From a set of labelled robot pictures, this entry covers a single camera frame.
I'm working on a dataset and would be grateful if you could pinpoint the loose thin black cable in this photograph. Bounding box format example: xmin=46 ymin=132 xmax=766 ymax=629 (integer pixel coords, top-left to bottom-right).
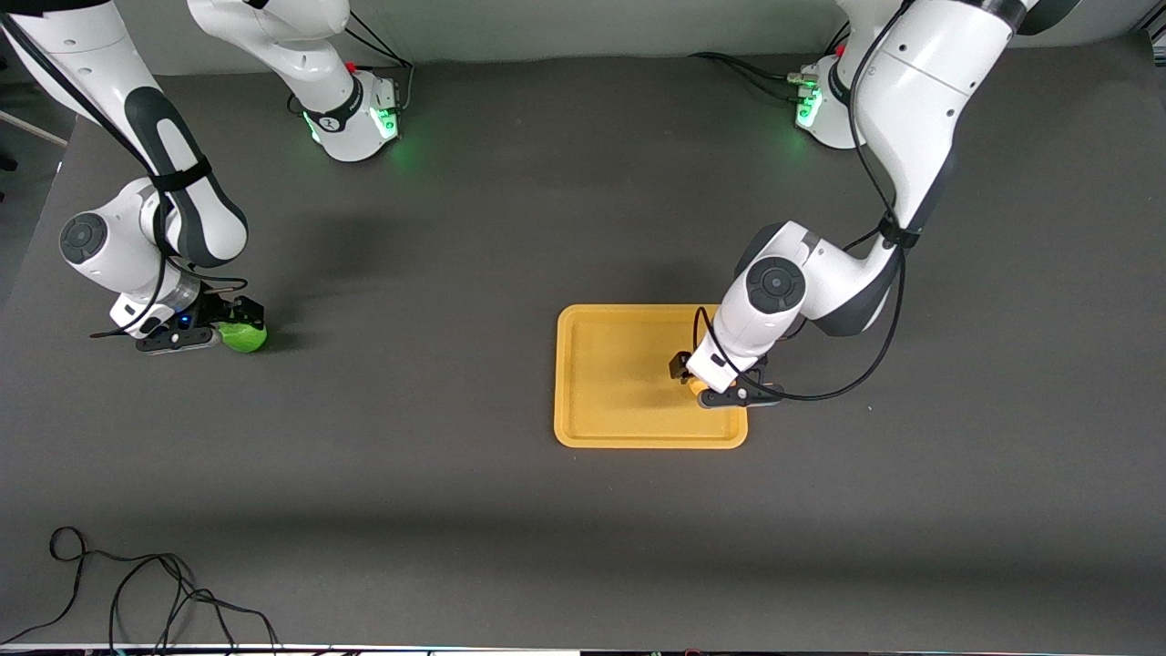
xmin=0 ymin=527 xmax=283 ymax=656

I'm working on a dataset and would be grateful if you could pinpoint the green apple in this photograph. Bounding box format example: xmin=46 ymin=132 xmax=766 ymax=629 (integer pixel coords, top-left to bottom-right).
xmin=217 ymin=321 xmax=269 ymax=354

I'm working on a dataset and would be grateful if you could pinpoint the yellow plastic tray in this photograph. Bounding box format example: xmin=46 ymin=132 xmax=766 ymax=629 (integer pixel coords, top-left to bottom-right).
xmin=553 ymin=303 xmax=750 ymax=450

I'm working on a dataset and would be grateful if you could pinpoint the black left arm base cable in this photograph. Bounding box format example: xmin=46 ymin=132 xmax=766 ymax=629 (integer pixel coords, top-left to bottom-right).
xmin=688 ymin=50 xmax=821 ymax=101

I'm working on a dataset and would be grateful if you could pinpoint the black arm base cable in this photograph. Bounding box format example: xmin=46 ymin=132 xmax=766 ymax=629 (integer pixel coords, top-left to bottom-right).
xmin=688 ymin=50 xmax=821 ymax=101
xmin=287 ymin=16 xmax=416 ymax=119

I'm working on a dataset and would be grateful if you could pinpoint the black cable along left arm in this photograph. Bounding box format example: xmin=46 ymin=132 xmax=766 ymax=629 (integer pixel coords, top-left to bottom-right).
xmin=692 ymin=0 xmax=914 ymax=403

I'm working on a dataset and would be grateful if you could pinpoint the dark grey table mat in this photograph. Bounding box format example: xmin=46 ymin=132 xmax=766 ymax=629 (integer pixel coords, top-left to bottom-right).
xmin=0 ymin=32 xmax=1166 ymax=650

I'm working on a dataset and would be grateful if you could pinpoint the black cable along right arm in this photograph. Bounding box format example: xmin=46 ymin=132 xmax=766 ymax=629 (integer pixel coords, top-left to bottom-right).
xmin=0 ymin=14 xmax=251 ymax=320

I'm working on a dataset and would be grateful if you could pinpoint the black right arm base cable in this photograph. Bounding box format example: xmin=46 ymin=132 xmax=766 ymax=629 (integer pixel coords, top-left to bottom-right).
xmin=287 ymin=16 xmax=416 ymax=119

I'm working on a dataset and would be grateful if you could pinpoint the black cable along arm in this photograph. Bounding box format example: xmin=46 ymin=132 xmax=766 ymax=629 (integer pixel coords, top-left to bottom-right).
xmin=0 ymin=14 xmax=251 ymax=320
xmin=692 ymin=0 xmax=914 ymax=403

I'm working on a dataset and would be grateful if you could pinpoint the thin white rod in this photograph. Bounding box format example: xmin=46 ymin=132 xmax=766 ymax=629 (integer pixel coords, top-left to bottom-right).
xmin=0 ymin=109 xmax=70 ymax=148

